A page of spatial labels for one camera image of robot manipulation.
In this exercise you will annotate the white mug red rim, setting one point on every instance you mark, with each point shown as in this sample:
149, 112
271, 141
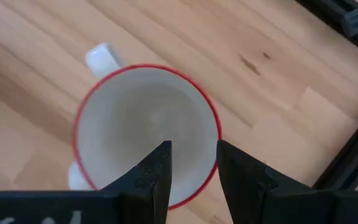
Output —
148, 118

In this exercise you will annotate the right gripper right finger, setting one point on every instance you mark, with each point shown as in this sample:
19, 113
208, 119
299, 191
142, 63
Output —
244, 180

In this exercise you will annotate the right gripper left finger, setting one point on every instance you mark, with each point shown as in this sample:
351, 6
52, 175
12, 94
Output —
145, 186

